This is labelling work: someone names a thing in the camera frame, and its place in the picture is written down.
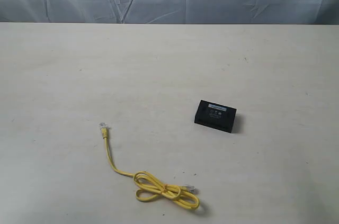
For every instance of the black network switch box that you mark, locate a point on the black network switch box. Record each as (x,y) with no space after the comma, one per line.
(215,116)

